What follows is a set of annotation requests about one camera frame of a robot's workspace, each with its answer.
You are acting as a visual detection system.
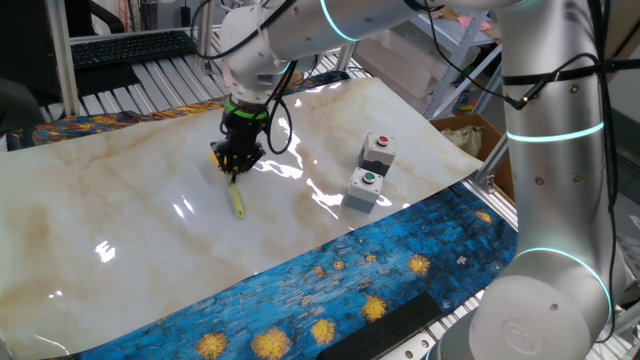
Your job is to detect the black desk mat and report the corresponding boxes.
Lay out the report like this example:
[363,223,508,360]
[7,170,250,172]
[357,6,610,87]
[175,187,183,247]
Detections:
[72,63,142,99]

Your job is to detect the black looped cable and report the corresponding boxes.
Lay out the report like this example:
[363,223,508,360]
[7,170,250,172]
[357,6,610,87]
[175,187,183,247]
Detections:
[189,0,301,157]

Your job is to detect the grey metal shelf rack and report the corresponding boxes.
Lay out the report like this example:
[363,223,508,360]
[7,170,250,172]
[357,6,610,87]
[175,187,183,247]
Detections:
[344,7,504,121]

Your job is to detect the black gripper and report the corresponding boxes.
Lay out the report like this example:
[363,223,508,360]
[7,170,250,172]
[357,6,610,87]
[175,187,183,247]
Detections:
[209,115,269,176]

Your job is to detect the blue starry night tablecloth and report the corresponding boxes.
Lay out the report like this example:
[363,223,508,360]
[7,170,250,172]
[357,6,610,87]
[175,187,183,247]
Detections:
[5,69,521,360]

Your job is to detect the beige stacked boards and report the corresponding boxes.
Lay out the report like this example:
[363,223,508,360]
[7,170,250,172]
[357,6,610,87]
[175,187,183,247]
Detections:
[344,37,436,116]

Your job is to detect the black office chair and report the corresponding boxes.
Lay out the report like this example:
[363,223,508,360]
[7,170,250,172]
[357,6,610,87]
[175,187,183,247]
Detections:
[64,0,126,37]

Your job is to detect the black monitor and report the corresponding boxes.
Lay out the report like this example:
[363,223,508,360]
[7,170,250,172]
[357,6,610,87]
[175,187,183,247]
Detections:
[0,0,54,84]

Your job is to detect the black foam pad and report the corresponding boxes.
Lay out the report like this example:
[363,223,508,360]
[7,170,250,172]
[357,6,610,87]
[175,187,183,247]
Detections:
[315,291,444,360]

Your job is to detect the green button switch box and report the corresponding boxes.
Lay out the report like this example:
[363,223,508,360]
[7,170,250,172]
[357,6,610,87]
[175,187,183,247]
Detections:
[342,166,385,215]

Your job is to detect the crumpled beige paper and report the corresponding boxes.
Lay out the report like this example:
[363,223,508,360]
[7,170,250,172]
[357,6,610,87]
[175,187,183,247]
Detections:
[439,124,485,159]

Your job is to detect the aluminium profile post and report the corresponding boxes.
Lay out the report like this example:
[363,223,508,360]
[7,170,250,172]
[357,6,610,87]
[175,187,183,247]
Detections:
[44,0,82,119]
[195,0,217,71]

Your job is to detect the yellow sponge brush green handle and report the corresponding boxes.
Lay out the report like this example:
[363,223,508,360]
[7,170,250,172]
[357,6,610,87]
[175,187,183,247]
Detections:
[209,149,247,221]

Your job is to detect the green flange ring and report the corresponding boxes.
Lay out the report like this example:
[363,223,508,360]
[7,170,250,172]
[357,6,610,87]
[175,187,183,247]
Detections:
[223,96,270,122]

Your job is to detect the aluminium profile strut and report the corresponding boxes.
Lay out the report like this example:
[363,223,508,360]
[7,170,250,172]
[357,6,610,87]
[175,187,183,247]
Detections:
[472,134,511,194]

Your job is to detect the glossy marble pattern mat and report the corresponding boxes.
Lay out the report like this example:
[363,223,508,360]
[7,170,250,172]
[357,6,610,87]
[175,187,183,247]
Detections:
[0,75,484,360]

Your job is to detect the red button switch box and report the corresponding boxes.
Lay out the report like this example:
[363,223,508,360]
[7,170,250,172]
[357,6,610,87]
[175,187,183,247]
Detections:
[357,131,397,177]

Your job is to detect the thin black cable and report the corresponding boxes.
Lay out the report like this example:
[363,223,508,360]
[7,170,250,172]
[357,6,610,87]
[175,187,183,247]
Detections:
[402,0,621,346]

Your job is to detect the black computer keyboard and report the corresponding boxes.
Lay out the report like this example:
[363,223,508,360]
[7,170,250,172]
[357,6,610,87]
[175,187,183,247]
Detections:
[69,29,199,71]

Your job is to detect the brown cardboard box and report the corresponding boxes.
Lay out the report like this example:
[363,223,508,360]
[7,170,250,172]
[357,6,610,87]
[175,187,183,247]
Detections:
[428,113,516,204]

